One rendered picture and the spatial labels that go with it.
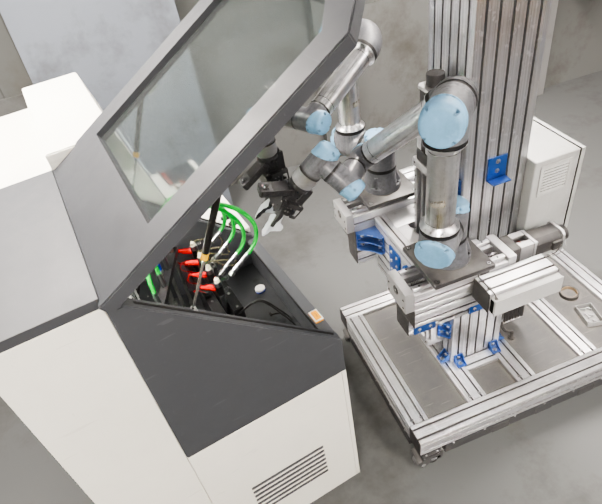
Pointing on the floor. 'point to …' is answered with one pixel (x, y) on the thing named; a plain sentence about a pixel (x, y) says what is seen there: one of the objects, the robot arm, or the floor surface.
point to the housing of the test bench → (56, 329)
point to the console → (60, 114)
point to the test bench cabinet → (285, 451)
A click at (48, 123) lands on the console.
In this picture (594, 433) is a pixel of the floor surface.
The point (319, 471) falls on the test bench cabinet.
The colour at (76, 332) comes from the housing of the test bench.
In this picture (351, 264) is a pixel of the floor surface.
